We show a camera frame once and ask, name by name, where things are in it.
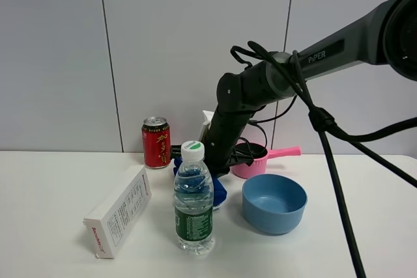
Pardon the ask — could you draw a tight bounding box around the white cardboard box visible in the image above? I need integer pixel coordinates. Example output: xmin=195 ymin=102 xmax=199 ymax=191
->
xmin=83 ymin=165 xmax=152 ymax=259

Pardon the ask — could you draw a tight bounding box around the black cable bundle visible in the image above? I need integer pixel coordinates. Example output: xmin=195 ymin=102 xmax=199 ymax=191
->
xmin=229 ymin=40 xmax=417 ymax=278

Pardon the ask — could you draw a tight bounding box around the clear water bottle green label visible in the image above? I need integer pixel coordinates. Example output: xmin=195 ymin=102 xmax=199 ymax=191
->
xmin=173 ymin=141 xmax=214 ymax=255

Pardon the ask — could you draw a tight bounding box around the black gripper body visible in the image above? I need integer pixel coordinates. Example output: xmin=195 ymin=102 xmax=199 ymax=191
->
xmin=203 ymin=104 xmax=256 ymax=176

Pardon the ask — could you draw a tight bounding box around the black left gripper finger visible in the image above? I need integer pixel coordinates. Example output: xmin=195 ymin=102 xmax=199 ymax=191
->
xmin=171 ymin=145 xmax=181 ymax=155

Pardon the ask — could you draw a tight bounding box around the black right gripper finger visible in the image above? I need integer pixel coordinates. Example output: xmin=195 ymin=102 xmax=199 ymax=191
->
xmin=229 ymin=146 xmax=255 ymax=166

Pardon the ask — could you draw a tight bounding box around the pink toy saucepan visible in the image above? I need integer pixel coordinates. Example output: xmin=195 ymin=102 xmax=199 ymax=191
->
xmin=231 ymin=143 xmax=302 ymax=179

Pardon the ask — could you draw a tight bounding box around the blue cloth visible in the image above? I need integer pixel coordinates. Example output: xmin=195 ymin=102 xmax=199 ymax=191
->
xmin=173 ymin=158 xmax=227 ymax=210

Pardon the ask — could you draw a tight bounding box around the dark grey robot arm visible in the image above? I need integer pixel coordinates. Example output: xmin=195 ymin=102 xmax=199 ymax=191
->
xmin=201 ymin=0 xmax=416 ymax=177

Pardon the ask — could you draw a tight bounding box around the red drink can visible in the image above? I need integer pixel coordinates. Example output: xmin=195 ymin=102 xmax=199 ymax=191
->
xmin=141 ymin=117 xmax=171 ymax=169

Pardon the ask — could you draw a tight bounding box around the blue plastic bowl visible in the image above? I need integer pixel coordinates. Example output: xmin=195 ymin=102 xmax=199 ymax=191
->
xmin=242 ymin=174 xmax=308 ymax=235

